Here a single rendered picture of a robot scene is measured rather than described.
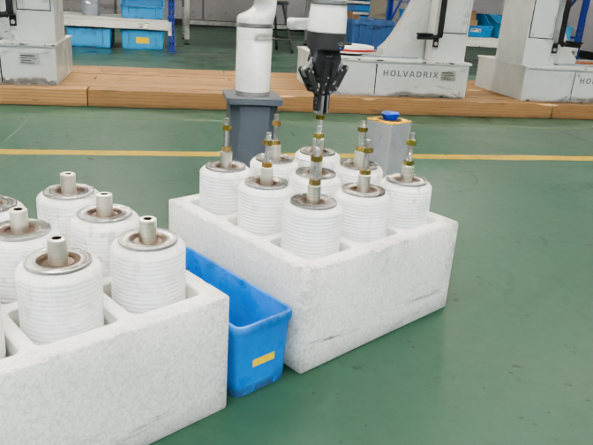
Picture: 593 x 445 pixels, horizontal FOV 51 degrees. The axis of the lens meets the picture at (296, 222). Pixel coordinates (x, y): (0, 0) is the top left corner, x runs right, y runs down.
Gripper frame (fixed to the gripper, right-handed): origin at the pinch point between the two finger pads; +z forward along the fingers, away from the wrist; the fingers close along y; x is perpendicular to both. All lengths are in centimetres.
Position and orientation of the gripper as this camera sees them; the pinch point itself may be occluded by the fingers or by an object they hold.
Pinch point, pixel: (321, 103)
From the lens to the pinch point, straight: 129.6
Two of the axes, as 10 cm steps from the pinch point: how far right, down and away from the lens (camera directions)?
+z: -0.6, 9.3, 3.5
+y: 7.0, -2.1, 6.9
